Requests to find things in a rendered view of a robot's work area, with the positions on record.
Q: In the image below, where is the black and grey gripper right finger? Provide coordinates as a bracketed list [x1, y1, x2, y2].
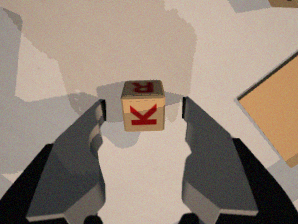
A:
[181, 96, 298, 224]

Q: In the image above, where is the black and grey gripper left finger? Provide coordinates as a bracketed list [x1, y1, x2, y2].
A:
[0, 99, 106, 224]

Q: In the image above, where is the orange square mat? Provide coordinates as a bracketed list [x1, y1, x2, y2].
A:
[237, 52, 298, 168]

